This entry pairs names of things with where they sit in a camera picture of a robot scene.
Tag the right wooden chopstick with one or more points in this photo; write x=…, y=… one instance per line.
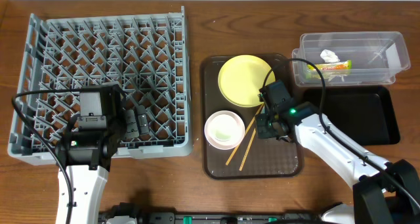
x=247, y=149

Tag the grey plastic dishwasher rack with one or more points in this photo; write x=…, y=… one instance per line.
x=146, y=54

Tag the wooden chopstick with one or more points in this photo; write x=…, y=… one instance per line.
x=247, y=149
x=246, y=131

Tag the yellow round plate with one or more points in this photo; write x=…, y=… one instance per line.
x=240, y=79

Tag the brown plastic serving tray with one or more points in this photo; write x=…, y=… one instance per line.
x=266, y=158

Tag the black rectangular waste tray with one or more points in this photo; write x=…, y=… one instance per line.
x=365, y=114

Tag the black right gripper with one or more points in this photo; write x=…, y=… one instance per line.
x=264, y=124

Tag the green orange snack wrapper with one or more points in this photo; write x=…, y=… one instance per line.
x=329, y=70

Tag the clear plastic waste bin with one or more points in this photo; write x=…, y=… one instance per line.
x=376, y=56

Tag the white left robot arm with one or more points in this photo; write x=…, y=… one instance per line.
x=85, y=189

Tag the white tissue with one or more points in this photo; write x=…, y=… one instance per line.
x=329, y=56

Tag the pink white small bowl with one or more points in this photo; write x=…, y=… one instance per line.
x=224, y=130

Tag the left wooden chopstick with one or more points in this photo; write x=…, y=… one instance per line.
x=246, y=131

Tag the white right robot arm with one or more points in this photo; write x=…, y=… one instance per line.
x=383, y=191

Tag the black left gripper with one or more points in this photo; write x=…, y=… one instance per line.
x=136, y=123

